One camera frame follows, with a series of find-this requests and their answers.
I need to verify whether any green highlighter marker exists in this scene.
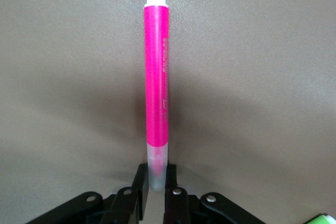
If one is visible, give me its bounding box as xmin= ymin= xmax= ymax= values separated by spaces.
xmin=304 ymin=212 xmax=336 ymax=224

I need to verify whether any pink highlighter marker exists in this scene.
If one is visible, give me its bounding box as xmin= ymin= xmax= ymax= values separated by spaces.
xmin=143 ymin=0 xmax=171 ymax=193

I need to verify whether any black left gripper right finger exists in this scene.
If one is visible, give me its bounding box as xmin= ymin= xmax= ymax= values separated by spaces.
xmin=163 ymin=164 xmax=266 ymax=224

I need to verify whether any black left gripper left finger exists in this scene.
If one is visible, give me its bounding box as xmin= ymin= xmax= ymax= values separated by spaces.
xmin=26 ymin=164 xmax=150 ymax=224

